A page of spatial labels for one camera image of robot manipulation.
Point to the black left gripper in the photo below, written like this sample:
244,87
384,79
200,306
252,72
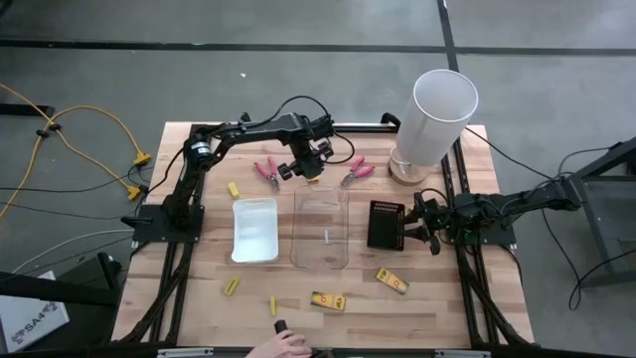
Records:
304,161

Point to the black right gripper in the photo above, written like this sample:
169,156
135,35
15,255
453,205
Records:
434,219

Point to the small yellow pencil sharpener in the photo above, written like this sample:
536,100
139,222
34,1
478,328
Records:
231,286
272,305
234,189

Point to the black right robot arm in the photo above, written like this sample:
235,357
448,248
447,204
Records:
526,199

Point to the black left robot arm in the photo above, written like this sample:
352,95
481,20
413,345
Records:
258,130

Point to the black mesh plastic basket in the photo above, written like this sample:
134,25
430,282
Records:
385,226

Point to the clear plastic bin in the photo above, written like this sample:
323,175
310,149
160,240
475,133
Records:
320,224

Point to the white plastic bin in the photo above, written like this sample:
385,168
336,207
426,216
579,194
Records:
256,233

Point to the white table lamp wooden base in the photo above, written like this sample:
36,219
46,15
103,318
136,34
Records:
437,119

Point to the small black cylindrical object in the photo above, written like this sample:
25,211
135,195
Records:
280,325

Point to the person's hand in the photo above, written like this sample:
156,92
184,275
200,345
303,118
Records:
283,345

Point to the black metal cart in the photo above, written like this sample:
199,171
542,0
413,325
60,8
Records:
596,214

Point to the black equipment case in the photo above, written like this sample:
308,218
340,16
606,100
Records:
49,291

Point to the white printed cardboard box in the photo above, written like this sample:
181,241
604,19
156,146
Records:
30,318

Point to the black metal table frame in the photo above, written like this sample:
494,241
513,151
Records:
367,127

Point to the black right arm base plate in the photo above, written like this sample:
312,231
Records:
502,238

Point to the silver metal bracket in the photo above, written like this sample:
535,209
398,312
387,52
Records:
184,352
462,353

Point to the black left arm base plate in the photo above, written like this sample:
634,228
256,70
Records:
149,224

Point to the black floor bracket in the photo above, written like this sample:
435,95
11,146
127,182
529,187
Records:
25,110

